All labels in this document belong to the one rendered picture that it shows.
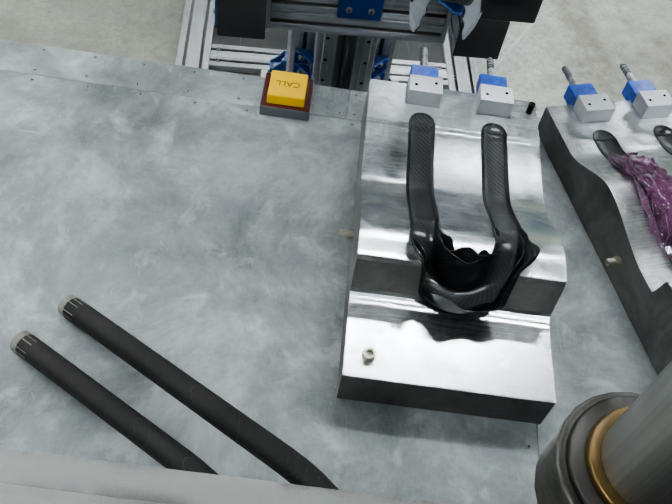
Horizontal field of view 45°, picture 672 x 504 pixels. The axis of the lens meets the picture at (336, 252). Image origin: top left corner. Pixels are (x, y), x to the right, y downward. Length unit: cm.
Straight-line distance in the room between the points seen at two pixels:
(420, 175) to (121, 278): 44
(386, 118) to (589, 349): 44
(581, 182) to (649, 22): 203
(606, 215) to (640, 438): 80
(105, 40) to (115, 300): 172
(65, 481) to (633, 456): 30
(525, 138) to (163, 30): 173
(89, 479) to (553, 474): 30
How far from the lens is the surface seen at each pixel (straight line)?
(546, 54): 293
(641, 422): 44
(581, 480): 48
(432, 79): 124
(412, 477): 99
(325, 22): 166
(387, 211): 104
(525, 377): 102
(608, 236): 122
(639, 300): 118
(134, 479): 26
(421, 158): 117
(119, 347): 99
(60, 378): 100
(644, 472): 46
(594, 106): 135
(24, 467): 27
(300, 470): 85
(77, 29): 278
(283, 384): 102
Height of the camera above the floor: 171
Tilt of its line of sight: 53 degrees down
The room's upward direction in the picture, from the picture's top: 11 degrees clockwise
